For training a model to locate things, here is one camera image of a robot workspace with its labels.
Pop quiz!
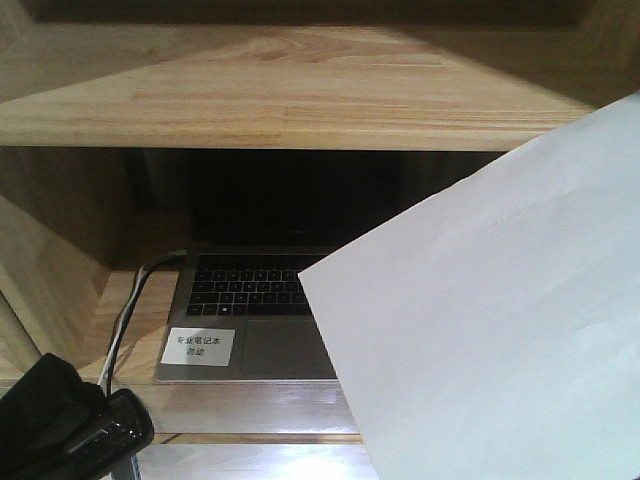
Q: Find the grey usb hub adapter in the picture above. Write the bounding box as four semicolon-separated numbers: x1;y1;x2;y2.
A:
110;455;142;480

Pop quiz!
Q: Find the white cable left of laptop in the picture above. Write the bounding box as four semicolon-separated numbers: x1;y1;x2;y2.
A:
97;248;188;389

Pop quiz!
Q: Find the grey open laptop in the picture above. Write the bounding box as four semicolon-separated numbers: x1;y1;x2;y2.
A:
156;149;402;383

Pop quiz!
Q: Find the black stapler orange button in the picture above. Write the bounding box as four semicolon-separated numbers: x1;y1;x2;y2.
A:
1;389;154;479

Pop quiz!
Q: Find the black cable left of laptop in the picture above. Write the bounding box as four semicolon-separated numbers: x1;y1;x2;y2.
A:
105;253;184;396

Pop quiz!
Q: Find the white label sticker left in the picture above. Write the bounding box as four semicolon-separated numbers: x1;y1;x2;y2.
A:
160;327;235;367

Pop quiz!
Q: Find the white paper stack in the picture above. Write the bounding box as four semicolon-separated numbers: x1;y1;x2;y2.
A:
300;94;639;479

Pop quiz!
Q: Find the wooden shelf unit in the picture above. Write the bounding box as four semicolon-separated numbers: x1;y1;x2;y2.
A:
0;0;640;480

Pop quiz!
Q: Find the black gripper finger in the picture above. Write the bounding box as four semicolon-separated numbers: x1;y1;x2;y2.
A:
1;353;108;470

